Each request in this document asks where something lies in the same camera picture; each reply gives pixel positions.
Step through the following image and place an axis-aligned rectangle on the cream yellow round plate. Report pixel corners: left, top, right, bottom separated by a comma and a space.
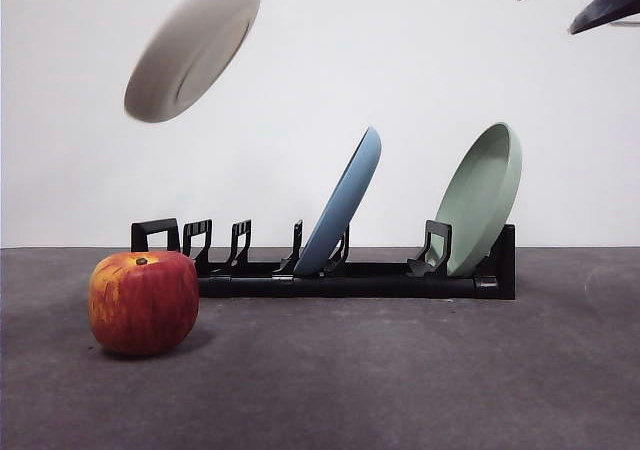
123, 0, 263, 124

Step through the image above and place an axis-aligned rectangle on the red yellow apple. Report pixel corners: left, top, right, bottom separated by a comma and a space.
88, 250, 200, 357

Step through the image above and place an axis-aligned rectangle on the green round plate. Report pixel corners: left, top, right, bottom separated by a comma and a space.
432, 122, 524, 278

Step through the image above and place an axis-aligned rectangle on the blue round plate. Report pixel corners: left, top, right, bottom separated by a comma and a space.
293, 125, 384, 276

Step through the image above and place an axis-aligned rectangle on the black plastic plate rack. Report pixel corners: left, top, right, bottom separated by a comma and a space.
130, 218, 517, 301

